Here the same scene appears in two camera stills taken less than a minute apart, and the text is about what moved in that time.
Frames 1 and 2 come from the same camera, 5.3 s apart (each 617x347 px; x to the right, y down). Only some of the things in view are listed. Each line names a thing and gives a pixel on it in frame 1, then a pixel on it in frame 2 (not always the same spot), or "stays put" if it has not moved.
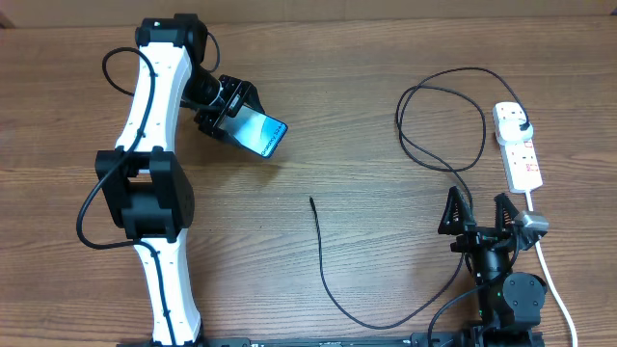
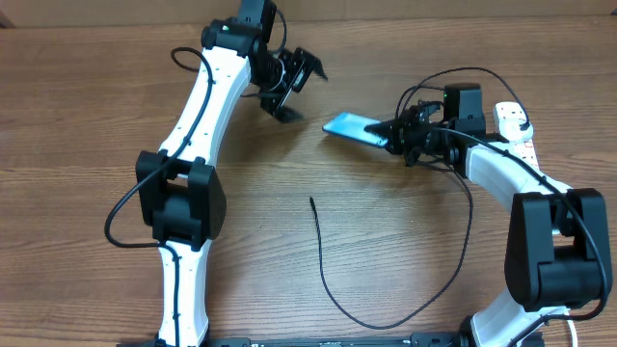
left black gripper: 240,93 → 301,63
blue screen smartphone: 254,129 → 354,126
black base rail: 354,339 stays put
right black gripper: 474,234 → 395,131
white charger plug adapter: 510,131 stays put
